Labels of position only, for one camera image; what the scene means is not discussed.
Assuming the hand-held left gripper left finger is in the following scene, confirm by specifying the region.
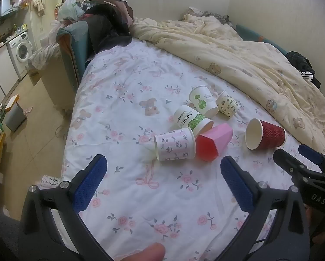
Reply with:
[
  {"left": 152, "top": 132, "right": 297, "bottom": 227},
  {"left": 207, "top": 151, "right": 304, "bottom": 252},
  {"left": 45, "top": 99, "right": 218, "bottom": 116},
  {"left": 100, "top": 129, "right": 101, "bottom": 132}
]
[{"left": 19, "top": 154, "right": 114, "bottom": 261}]

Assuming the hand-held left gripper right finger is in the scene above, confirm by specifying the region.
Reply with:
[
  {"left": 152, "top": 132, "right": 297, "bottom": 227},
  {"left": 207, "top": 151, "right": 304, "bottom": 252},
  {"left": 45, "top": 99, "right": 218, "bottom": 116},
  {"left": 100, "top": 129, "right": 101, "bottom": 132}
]
[{"left": 216, "top": 156, "right": 312, "bottom": 261}]

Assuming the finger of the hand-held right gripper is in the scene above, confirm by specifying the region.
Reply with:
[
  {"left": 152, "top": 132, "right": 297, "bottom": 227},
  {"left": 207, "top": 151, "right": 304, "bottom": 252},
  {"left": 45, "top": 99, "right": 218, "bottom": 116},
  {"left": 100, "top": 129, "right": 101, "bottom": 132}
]
[
  {"left": 298, "top": 145, "right": 325, "bottom": 179},
  {"left": 273, "top": 148, "right": 325, "bottom": 186}
]

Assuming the red ripple paper cup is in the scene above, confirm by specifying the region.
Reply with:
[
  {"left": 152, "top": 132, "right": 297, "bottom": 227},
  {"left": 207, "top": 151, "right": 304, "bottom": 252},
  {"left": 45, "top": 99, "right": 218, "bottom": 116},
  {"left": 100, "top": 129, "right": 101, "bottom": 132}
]
[{"left": 245, "top": 119, "right": 287, "bottom": 151}]

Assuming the pink hexagonal plastic cup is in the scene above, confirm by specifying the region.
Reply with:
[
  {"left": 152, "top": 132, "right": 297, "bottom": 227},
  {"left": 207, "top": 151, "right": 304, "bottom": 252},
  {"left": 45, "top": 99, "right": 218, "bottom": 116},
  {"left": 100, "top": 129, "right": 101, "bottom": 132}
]
[{"left": 195, "top": 122, "right": 234, "bottom": 162}]

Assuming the white cup with pink print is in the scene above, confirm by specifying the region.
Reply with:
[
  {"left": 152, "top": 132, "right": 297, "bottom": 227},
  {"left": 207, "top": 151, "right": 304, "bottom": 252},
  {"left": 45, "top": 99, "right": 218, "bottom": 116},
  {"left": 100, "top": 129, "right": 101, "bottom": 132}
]
[{"left": 154, "top": 126, "right": 196, "bottom": 162}]

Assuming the cream cup with small pattern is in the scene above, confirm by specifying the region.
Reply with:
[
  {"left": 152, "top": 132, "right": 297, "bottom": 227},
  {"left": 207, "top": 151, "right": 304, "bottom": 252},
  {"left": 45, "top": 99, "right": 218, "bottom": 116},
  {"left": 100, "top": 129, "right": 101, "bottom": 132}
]
[{"left": 215, "top": 90, "right": 239, "bottom": 119}]

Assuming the white cup with green lettering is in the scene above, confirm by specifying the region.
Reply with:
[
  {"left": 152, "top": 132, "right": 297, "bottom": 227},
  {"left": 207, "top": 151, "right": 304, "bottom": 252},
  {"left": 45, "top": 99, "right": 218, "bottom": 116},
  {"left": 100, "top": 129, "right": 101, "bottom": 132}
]
[{"left": 174, "top": 104, "right": 214, "bottom": 137}]

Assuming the white cup with green globe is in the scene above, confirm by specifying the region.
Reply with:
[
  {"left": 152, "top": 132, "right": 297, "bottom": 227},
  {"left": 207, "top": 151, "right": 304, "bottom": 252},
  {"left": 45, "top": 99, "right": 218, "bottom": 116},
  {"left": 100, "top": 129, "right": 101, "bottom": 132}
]
[{"left": 189, "top": 85, "right": 219, "bottom": 116}]

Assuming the person's left hand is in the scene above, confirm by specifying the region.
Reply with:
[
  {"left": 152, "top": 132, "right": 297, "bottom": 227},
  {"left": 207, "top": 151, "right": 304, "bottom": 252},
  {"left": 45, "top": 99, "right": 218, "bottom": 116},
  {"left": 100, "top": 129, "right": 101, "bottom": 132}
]
[{"left": 112, "top": 243, "right": 166, "bottom": 261}]

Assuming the pink patterned box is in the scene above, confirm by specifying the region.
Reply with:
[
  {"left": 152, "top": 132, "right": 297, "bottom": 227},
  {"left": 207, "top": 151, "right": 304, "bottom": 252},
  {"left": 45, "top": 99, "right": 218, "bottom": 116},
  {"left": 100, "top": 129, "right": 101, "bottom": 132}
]
[{"left": 40, "top": 174, "right": 62, "bottom": 190}]

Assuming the black clothing with striped cloth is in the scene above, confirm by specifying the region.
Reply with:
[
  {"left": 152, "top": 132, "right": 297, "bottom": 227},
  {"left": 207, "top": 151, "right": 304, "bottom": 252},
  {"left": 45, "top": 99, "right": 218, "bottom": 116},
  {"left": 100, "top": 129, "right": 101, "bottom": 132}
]
[{"left": 286, "top": 51, "right": 322, "bottom": 88}]

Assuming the grey trash bin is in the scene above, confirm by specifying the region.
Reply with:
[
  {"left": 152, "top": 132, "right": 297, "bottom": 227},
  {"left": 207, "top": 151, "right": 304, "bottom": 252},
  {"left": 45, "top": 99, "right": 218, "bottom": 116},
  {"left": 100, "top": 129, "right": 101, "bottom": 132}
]
[{"left": 4, "top": 102, "right": 27, "bottom": 132}]

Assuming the person's dark trouser leg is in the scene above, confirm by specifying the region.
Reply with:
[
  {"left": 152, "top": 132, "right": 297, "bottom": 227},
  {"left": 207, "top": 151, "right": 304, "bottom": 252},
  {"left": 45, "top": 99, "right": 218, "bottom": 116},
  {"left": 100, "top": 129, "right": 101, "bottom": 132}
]
[{"left": 0, "top": 207, "right": 25, "bottom": 261}]

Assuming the orange cardboard box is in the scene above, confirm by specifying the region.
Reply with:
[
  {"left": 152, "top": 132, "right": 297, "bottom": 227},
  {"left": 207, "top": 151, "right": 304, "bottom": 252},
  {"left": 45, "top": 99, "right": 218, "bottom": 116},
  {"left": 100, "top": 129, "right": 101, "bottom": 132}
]
[{"left": 4, "top": 94, "right": 20, "bottom": 112}]

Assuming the teal pillow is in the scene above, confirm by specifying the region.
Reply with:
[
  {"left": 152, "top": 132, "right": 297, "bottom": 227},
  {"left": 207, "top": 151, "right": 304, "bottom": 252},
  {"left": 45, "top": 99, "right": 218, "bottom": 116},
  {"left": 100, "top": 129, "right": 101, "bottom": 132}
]
[{"left": 235, "top": 23, "right": 288, "bottom": 55}]

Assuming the cream bear-print duvet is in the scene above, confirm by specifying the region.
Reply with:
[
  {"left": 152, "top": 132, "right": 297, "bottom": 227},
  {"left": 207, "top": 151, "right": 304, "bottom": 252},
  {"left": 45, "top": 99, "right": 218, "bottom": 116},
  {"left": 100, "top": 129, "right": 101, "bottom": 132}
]
[{"left": 130, "top": 13, "right": 325, "bottom": 154}]

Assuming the pink floral cloth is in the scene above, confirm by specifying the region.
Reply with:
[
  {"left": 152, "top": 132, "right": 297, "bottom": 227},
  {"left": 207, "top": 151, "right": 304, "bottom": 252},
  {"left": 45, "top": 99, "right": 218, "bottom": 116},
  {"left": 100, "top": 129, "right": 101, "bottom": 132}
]
[{"left": 27, "top": 43, "right": 61, "bottom": 72}]

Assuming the teal headboard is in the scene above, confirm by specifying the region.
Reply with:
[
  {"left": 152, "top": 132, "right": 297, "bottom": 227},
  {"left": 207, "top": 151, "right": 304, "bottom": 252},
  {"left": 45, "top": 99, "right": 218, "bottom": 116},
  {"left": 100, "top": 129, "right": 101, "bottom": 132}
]
[{"left": 55, "top": 20, "right": 95, "bottom": 87}]

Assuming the white kitchen cabinet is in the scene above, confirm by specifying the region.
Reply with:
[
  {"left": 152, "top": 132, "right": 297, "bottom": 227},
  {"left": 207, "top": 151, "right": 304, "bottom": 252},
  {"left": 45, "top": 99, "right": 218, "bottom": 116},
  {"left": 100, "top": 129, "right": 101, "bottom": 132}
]
[{"left": 0, "top": 43, "right": 19, "bottom": 104}]

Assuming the white washing machine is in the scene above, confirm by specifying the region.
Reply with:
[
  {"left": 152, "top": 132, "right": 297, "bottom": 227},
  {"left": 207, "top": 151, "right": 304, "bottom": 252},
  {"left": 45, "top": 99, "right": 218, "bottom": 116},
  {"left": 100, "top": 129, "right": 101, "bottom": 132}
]
[{"left": 6, "top": 31, "right": 34, "bottom": 81}]

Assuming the pile of dark clothes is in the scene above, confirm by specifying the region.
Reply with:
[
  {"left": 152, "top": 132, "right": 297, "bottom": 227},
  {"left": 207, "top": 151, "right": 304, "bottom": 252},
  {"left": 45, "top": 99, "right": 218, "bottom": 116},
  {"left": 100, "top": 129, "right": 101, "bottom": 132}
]
[{"left": 82, "top": 0, "right": 135, "bottom": 58}]

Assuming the white plastic bag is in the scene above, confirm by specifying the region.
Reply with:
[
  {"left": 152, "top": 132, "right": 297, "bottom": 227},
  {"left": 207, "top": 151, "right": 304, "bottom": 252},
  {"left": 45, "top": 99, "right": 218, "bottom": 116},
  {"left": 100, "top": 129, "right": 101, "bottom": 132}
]
[{"left": 56, "top": 0, "right": 86, "bottom": 22}]

